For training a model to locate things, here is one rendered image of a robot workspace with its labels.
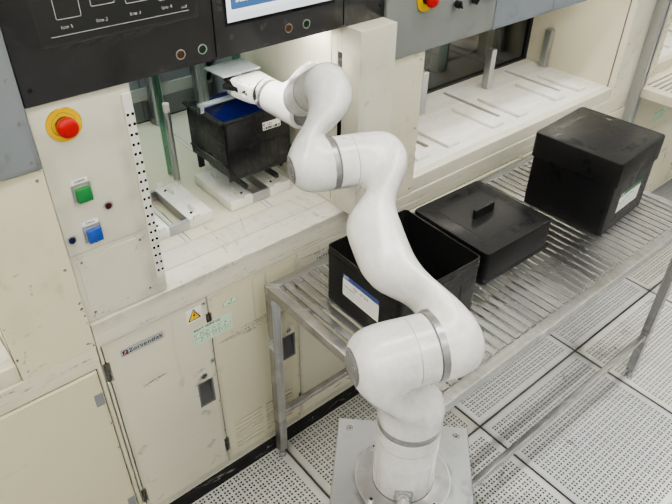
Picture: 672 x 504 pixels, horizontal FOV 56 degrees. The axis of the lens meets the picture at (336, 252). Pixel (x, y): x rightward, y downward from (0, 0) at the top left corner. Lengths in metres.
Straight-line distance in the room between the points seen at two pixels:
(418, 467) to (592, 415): 1.46
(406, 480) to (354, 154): 0.61
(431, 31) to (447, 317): 0.99
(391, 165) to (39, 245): 0.72
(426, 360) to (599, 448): 1.56
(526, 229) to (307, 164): 0.89
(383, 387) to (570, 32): 2.20
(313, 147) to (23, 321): 0.73
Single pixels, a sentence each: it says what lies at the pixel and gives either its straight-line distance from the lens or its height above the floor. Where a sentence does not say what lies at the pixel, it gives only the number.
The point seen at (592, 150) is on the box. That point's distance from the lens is 2.03.
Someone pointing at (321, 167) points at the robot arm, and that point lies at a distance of 1.16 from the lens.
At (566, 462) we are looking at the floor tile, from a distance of 2.44.
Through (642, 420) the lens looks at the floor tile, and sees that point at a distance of 2.67.
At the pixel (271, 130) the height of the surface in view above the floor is 1.08.
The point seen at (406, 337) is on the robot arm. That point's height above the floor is 1.18.
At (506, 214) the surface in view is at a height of 0.86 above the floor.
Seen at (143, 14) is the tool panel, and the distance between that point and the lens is 1.33.
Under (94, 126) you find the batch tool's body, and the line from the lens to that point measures 1.35.
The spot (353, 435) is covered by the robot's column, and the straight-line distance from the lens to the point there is 1.41.
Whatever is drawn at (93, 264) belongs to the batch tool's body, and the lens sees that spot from 1.49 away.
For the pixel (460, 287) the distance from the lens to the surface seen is 1.62.
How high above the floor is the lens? 1.89
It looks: 37 degrees down
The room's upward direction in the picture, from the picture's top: 1 degrees clockwise
